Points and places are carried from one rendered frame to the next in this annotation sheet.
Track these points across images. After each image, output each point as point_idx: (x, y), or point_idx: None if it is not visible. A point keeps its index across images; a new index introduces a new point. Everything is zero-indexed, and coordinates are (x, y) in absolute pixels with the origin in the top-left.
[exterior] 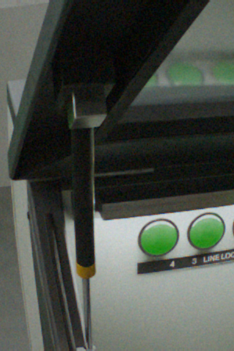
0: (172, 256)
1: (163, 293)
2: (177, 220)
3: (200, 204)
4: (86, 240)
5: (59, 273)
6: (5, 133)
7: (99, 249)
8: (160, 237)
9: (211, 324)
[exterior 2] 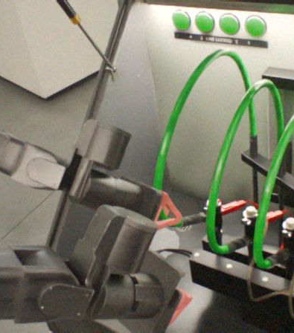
0: (190, 32)
1: (188, 52)
2: (190, 12)
3: (190, 4)
4: (59, 4)
5: (117, 27)
6: None
7: (156, 20)
8: (179, 19)
9: (216, 80)
